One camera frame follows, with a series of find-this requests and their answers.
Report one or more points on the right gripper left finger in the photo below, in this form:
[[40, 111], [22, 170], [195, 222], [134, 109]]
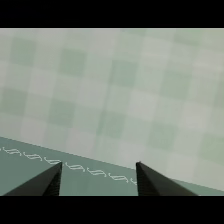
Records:
[[45, 184]]

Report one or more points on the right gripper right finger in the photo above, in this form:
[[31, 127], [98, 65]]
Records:
[[156, 184]]

